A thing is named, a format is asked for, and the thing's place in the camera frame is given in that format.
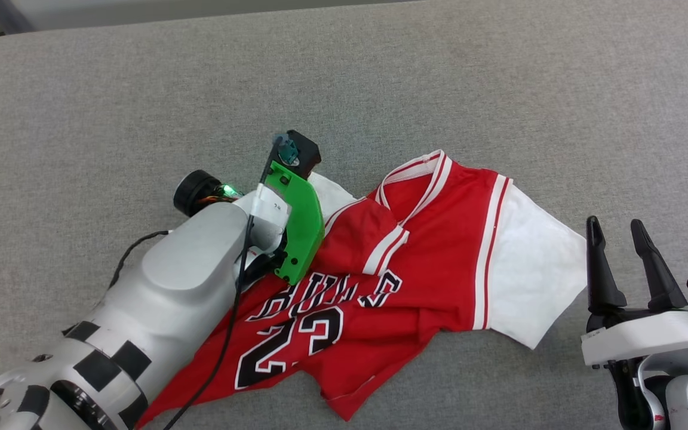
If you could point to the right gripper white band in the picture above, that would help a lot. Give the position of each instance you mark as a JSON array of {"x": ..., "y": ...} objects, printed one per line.
[{"x": 648, "y": 334}]

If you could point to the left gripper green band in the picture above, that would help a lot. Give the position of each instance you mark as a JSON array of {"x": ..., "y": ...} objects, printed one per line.
[{"x": 305, "y": 227}]

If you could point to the red and white basketball jersey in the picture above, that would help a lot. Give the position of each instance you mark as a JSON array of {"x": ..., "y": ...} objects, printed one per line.
[{"x": 439, "y": 239}]

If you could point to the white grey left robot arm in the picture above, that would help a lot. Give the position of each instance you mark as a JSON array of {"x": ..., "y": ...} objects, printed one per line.
[{"x": 189, "y": 263}]

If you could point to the white paper label tag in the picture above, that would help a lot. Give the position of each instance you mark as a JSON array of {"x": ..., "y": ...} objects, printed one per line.
[{"x": 273, "y": 206}]

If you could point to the white partition panel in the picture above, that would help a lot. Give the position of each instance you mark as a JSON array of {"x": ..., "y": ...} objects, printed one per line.
[{"x": 200, "y": 12}]

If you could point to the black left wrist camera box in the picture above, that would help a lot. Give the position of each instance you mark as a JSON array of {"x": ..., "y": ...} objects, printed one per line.
[{"x": 305, "y": 152}]

